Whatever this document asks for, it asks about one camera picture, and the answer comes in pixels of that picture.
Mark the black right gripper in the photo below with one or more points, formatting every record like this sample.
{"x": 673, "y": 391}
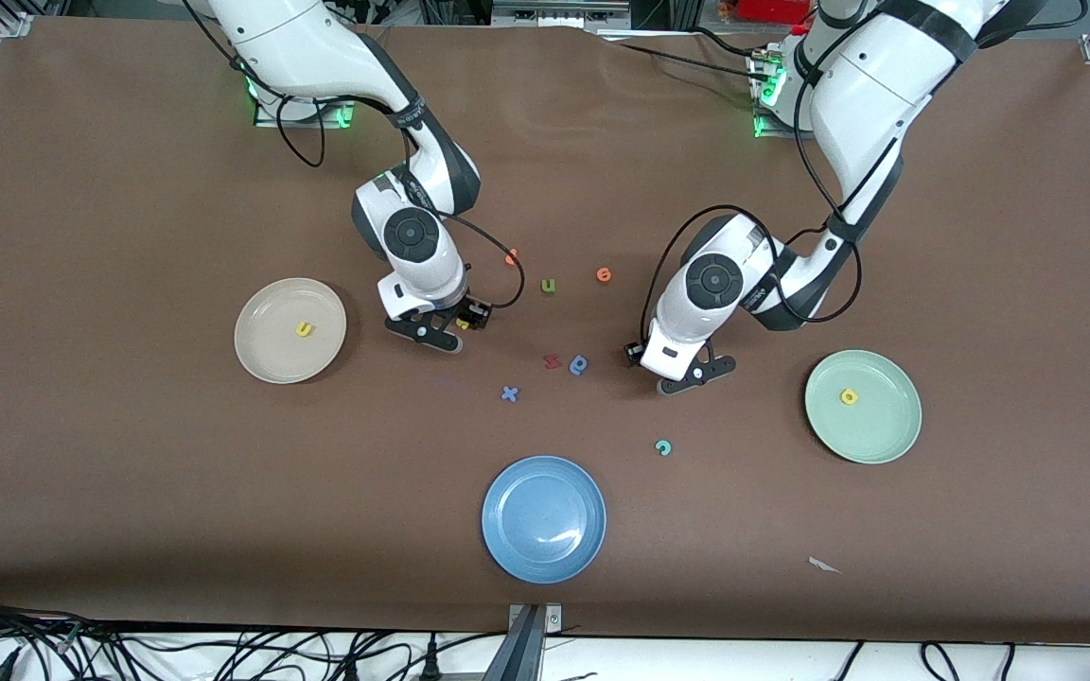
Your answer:
{"x": 470, "y": 313}

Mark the dark equipment rack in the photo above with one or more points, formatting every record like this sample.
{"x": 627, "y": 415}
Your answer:
{"x": 554, "y": 11}

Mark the red foam letter m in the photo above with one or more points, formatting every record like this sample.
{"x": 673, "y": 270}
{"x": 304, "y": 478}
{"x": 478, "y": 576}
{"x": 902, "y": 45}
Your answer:
{"x": 553, "y": 360}

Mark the yellow foam letter d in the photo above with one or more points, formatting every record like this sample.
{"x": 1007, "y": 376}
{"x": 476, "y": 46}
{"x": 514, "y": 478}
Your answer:
{"x": 849, "y": 396}

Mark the white paper scrap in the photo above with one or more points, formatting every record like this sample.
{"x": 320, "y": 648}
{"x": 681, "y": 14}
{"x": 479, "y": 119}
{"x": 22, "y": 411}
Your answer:
{"x": 824, "y": 566}

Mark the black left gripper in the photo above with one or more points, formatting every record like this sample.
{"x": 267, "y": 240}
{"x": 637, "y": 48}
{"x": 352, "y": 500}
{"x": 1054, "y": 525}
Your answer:
{"x": 634, "y": 354}

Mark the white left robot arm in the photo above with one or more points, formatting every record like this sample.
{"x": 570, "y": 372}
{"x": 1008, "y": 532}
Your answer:
{"x": 876, "y": 85}

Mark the teal foam letter c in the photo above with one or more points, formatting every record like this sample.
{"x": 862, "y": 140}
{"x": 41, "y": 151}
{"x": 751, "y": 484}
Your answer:
{"x": 663, "y": 447}

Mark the blue foam letter x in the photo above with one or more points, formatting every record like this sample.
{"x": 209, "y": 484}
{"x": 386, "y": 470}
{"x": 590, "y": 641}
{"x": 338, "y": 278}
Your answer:
{"x": 509, "y": 393}

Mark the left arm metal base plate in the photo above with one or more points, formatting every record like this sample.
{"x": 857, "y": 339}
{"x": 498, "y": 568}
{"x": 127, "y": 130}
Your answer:
{"x": 767, "y": 130}

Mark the blue foam letter a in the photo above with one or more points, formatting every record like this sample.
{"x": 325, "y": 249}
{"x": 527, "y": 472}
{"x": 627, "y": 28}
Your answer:
{"x": 579, "y": 364}

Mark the blue round plate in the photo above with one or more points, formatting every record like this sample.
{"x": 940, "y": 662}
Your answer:
{"x": 544, "y": 519}

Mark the green round plate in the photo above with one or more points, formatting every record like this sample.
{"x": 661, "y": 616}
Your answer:
{"x": 871, "y": 426}

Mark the red box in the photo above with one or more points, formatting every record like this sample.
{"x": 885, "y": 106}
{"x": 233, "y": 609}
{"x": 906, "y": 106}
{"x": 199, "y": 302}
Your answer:
{"x": 772, "y": 9}

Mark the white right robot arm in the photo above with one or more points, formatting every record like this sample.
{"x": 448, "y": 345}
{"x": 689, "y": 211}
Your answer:
{"x": 318, "y": 47}

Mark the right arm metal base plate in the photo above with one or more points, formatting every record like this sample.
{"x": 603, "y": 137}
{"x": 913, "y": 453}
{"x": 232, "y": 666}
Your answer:
{"x": 266, "y": 118}

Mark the beige round plate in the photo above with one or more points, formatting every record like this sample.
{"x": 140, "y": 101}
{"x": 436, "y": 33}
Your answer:
{"x": 280, "y": 350}

